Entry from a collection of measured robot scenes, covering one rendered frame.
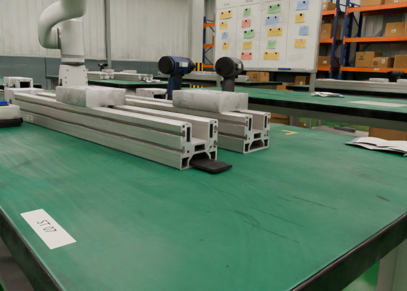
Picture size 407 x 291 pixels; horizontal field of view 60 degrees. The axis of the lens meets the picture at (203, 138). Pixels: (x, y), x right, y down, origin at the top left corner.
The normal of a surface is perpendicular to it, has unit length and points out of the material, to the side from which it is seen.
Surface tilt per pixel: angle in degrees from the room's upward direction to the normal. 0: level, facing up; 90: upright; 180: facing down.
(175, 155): 90
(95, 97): 90
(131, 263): 0
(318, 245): 0
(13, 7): 90
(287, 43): 90
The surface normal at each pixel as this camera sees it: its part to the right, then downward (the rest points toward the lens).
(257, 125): -0.69, 0.12
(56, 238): 0.03, -0.98
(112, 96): 0.73, 0.15
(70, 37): 0.27, 0.20
